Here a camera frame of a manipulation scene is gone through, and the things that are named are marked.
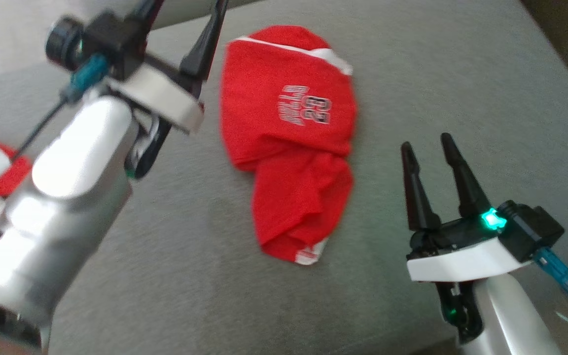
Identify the black cable teal plug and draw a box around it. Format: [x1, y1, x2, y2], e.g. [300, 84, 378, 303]
[533, 247, 568, 355]
[12, 53, 110, 159]

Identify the red shorts white trim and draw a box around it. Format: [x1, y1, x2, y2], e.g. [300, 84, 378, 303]
[219, 25, 358, 266]

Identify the wide grey sofa seat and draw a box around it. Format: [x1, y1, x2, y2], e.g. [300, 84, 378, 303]
[0, 0, 568, 355]

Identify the red white basketball jersey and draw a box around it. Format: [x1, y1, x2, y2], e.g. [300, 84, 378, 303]
[0, 136, 33, 252]

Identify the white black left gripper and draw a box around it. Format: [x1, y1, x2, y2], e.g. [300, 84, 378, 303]
[108, 0, 229, 179]

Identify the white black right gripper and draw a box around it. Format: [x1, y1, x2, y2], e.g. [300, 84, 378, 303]
[401, 132, 531, 344]

